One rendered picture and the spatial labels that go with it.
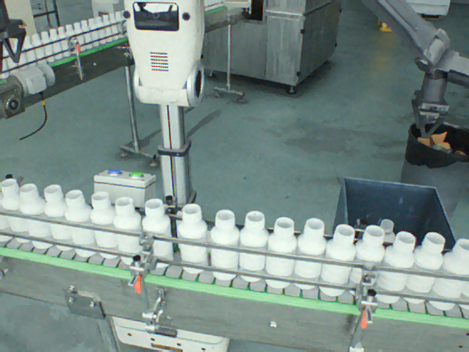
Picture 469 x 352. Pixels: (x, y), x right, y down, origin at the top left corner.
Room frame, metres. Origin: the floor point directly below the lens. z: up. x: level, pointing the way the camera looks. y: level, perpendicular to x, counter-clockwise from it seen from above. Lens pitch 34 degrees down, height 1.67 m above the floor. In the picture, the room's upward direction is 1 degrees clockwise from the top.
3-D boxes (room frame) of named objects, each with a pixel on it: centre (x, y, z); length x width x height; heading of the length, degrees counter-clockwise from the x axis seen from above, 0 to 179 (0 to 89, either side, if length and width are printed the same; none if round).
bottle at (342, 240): (0.58, -0.22, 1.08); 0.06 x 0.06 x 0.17
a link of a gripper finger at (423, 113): (0.89, -0.49, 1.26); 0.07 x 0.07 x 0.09; 79
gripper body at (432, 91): (0.91, -0.50, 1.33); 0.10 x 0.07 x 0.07; 169
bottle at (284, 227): (0.60, -0.11, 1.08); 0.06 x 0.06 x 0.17
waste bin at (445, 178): (2.02, -1.28, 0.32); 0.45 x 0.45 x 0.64
